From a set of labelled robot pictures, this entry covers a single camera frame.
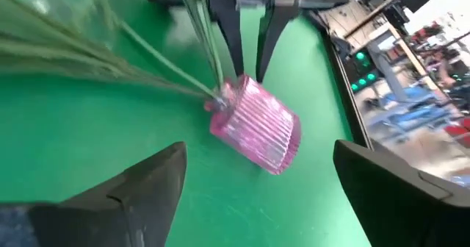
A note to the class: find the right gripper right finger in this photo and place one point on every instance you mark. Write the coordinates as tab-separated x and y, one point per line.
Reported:
404	210

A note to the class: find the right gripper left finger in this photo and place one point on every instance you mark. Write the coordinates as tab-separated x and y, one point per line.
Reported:
110	217

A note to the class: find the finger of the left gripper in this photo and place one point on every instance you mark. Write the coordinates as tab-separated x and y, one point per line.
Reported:
273	30
227	19

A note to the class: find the pink ribbed glass vase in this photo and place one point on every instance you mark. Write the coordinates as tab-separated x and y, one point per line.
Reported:
257	129

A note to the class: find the red flower bunch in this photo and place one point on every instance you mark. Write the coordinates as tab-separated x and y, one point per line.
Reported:
73	61

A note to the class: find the wooden workbench blue legs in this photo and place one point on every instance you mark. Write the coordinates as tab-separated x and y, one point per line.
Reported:
352	23

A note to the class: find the black box green lights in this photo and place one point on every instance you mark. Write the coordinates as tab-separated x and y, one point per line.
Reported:
358	68

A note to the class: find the green table mat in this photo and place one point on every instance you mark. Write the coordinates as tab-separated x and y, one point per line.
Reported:
110	129

